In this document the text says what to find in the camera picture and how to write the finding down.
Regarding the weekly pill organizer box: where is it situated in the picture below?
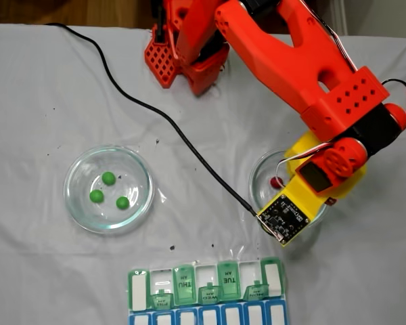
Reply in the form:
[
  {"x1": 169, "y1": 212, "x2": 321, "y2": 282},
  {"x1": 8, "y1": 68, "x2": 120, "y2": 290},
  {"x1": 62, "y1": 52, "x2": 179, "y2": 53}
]
[{"x1": 127, "y1": 256, "x2": 290, "y2": 325}]

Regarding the clear glass bowl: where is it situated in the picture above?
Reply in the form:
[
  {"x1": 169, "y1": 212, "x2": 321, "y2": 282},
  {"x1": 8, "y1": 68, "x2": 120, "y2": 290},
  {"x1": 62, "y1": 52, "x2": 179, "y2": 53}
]
[
  {"x1": 248, "y1": 148, "x2": 331, "y2": 228},
  {"x1": 63, "y1": 144, "x2": 156, "y2": 234}
]

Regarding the black table clamp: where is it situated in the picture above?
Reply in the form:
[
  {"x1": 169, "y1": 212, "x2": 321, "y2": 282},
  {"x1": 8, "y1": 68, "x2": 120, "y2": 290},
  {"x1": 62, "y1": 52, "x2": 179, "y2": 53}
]
[{"x1": 154, "y1": 1, "x2": 166, "y2": 44}]

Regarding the white tablecloth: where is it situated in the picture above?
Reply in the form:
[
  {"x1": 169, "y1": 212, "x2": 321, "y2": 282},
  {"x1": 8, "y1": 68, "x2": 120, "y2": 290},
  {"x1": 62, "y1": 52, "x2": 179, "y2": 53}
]
[{"x1": 0, "y1": 22, "x2": 406, "y2": 325}]

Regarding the black camera cable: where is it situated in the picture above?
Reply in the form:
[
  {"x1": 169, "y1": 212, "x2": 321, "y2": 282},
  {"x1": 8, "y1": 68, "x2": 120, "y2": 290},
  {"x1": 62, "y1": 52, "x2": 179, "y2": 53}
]
[{"x1": 45, "y1": 22, "x2": 262, "y2": 219}]

